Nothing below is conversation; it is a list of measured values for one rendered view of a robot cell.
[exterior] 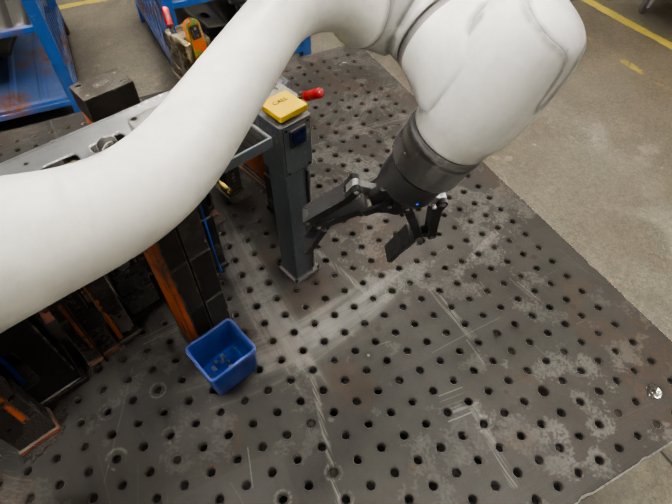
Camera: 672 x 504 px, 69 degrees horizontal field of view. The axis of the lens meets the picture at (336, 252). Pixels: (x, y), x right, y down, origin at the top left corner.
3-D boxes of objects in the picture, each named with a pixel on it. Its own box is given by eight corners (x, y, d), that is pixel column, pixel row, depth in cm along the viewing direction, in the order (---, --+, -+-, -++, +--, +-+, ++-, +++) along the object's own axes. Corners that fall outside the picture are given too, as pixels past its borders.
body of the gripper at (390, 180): (446, 145, 60) (408, 188, 67) (385, 133, 56) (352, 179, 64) (460, 196, 56) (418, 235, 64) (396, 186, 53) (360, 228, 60)
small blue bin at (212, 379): (235, 337, 106) (228, 316, 99) (263, 368, 102) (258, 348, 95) (193, 369, 102) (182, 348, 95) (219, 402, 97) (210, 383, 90)
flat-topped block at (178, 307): (217, 306, 111) (163, 150, 77) (237, 329, 108) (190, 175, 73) (179, 332, 107) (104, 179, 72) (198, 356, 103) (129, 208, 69)
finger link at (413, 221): (395, 183, 63) (405, 180, 62) (411, 222, 72) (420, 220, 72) (400, 209, 61) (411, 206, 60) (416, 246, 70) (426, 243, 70)
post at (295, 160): (300, 250, 122) (287, 95, 88) (320, 268, 118) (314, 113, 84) (277, 266, 119) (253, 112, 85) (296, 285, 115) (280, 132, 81)
